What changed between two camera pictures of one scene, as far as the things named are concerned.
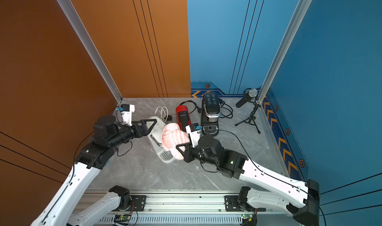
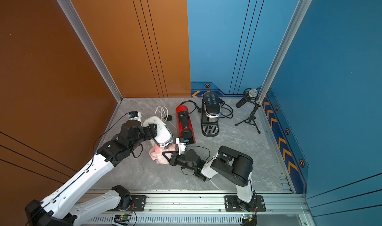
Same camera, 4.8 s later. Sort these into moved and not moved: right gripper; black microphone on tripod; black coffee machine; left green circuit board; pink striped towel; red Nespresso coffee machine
Moved: right gripper; pink striped towel
Not moved: red Nespresso coffee machine; black coffee machine; black microphone on tripod; left green circuit board
